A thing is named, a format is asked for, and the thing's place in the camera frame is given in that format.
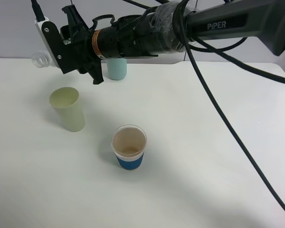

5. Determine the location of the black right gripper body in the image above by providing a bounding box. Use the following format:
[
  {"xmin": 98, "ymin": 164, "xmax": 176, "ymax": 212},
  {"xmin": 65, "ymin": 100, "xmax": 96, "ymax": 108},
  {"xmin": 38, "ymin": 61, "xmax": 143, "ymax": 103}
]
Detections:
[{"xmin": 59, "ymin": 28, "xmax": 96, "ymax": 74}]

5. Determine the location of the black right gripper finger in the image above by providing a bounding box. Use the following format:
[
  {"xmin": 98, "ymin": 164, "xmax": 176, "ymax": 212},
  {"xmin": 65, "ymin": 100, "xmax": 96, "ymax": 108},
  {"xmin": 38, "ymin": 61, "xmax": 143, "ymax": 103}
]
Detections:
[
  {"xmin": 62, "ymin": 5, "xmax": 88, "ymax": 36},
  {"xmin": 84, "ymin": 60, "xmax": 104, "ymax": 85}
]

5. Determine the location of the clear bottle green label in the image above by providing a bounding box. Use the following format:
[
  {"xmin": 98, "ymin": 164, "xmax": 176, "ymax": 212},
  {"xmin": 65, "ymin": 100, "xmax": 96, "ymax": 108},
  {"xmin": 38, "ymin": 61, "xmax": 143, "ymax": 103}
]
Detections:
[{"xmin": 31, "ymin": 39, "xmax": 73, "ymax": 69}]

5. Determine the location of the pale green plastic cup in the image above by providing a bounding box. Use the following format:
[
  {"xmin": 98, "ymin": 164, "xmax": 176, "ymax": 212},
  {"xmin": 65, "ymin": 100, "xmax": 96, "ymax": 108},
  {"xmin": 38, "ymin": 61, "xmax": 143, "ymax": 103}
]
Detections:
[{"xmin": 49, "ymin": 87, "xmax": 85, "ymax": 132}]

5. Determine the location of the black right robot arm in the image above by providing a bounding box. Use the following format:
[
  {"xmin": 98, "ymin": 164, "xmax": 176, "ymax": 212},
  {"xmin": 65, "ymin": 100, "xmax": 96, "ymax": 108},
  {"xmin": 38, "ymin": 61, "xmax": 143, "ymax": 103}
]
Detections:
[{"xmin": 57, "ymin": 0, "xmax": 285, "ymax": 84}]

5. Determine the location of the teal plastic cup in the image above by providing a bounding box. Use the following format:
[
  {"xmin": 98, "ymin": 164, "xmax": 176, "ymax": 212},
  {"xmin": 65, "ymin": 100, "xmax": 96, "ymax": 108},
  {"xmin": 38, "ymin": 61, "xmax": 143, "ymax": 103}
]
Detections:
[{"xmin": 106, "ymin": 58, "xmax": 127, "ymax": 80}]

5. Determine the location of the blue sleeved paper cup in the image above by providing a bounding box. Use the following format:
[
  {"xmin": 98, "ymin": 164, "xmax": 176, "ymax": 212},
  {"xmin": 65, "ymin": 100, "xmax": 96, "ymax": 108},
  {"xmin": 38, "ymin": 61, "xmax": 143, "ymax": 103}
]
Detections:
[{"xmin": 111, "ymin": 124, "xmax": 147, "ymax": 170}]

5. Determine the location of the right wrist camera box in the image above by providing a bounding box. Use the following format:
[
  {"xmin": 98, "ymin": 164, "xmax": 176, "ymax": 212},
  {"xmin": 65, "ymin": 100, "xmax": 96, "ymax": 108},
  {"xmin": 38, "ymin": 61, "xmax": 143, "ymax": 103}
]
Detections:
[{"xmin": 35, "ymin": 17, "xmax": 69, "ymax": 74}]

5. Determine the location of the black right camera cable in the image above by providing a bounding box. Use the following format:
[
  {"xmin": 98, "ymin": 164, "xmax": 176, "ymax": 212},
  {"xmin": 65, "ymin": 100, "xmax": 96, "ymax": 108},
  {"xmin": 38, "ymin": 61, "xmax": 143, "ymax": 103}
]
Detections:
[{"xmin": 30, "ymin": 0, "xmax": 285, "ymax": 221}]

